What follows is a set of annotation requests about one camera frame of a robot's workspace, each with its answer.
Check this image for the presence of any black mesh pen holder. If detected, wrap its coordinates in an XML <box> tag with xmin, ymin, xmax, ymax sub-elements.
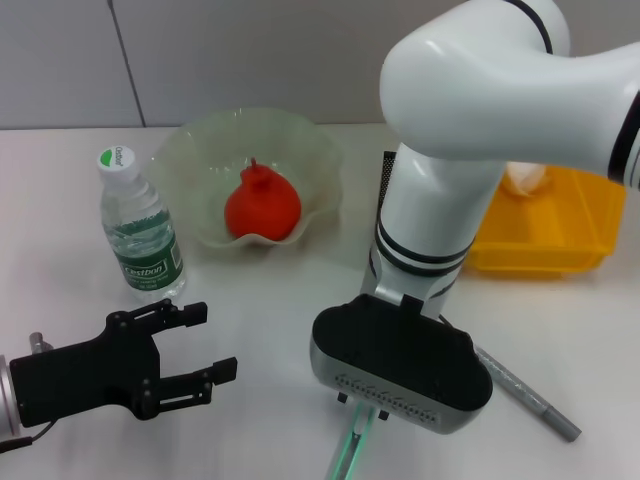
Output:
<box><xmin>379</xmin><ymin>150</ymin><xmax>400</xmax><ymax>214</ymax></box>

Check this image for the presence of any clear green label water bottle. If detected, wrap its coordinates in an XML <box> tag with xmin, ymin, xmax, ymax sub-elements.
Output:
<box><xmin>96</xmin><ymin>145</ymin><xmax>187</xmax><ymax>305</ymax></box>

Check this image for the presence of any pale green wavy fruit bowl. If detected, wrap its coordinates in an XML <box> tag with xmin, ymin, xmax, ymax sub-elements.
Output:
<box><xmin>149</xmin><ymin>106</ymin><xmax>347</xmax><ymax>259</ymax></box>

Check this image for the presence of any white paper ball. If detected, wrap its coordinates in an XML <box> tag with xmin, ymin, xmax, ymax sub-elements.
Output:
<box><xmin>501</xmin><ymin>160</ymin><xmax>555</xmax><ymax>199</ymax></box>

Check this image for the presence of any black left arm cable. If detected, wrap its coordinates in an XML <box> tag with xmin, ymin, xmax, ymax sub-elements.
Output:
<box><xmin>0</xmin><ymin>422</ymin><xmax>54</xmax><ymax>449</ymax></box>

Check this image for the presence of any silver glitter pen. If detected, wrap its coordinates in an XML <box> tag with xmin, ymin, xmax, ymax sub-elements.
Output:
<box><xmin>472</xmin><ymin>344</ymin><xmax>584</xmax><ymax>444</ymax></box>

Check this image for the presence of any orange red toy fruit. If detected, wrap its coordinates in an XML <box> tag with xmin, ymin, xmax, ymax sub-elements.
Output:
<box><xmin>224</xmin><ymin>155</ymin><xmax>303</xmax><ymax>240</ymax></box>

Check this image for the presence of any yellow plastic storage bin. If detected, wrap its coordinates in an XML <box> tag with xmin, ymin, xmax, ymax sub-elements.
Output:
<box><xmin>459</xmin><ymin>159</ymin><xmax>629</xmax><ymax>278</ymax></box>

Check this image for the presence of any green white toothbrush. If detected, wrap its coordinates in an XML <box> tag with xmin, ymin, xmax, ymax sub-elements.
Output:
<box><xmin>327</xmin><ymin>402</ymin><xmax>376</xmax><ymax>480</ymax></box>

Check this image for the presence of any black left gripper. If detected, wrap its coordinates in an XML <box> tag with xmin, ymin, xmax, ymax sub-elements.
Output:
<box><xmin>9</xmin><ymin>301</ymin><xmax>239</xmax><ymax>429</ymax></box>

